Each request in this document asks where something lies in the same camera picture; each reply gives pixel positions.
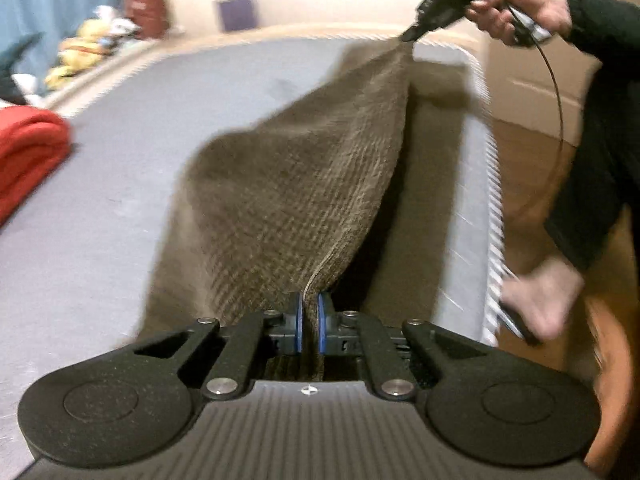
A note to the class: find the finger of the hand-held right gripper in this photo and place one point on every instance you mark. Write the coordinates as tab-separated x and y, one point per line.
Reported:
414	31

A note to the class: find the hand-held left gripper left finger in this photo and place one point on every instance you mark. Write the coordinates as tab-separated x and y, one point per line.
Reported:
298	321

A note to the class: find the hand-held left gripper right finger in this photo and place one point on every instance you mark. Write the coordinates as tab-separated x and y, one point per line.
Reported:
322	321

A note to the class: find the person's right forearm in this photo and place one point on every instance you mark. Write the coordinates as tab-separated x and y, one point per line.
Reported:
600	25

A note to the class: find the person's right hand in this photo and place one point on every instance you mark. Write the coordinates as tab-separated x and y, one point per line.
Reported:
535	5

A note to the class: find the cream wooden door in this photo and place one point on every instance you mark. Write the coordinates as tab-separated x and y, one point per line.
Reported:
530	80

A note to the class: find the purple box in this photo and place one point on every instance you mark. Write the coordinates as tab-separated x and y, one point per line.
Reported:
237	13

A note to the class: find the black slipper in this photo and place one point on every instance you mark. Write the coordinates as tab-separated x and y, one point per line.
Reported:
520	327

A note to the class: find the person's black clothed leg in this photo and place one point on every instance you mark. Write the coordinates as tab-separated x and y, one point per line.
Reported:
595	170

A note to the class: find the person's bare foot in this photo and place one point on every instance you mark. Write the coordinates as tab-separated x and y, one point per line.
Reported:
545	295

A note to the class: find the grey bed mattress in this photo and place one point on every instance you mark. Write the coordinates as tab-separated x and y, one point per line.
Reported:
100	210

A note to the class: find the red bag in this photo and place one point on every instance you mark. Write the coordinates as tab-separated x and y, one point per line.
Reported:
145	7

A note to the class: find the white plush toy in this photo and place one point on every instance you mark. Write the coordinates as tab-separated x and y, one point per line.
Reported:
115	22

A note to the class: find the red folded blanket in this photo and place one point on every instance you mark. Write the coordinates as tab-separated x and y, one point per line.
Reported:
27	155

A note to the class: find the yellow plush toy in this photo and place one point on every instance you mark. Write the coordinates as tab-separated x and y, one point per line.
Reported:
82	40
70	70

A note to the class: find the blue curtain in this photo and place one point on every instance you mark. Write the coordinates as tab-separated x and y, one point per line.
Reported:
50	0

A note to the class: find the dark teal pillow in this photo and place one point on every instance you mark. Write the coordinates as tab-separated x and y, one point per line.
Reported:
15	65

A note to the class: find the light wooden bed frame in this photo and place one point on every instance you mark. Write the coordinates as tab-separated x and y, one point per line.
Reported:
200	42

